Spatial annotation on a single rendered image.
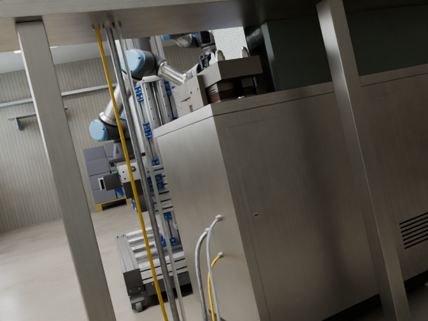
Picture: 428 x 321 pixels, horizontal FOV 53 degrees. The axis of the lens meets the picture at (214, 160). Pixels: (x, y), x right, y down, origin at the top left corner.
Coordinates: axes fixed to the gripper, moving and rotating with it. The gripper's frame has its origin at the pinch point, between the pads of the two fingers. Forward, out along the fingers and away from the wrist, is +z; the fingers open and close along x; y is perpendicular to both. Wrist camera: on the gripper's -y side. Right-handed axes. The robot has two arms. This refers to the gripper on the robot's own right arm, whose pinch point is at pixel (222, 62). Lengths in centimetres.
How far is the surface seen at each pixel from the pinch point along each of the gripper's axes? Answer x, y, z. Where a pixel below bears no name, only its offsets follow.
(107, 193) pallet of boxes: 56, -78, -696
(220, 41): -0.2, 8.2, 2.9
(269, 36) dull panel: 1.6, -0.4, 33.7
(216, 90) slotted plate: -19.0, -14.1, 26.4
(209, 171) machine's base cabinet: -26, -40, 21
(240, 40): -0.2, 3.6, 17.9
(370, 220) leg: 13, -67, 49
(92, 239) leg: -72, -47, 52
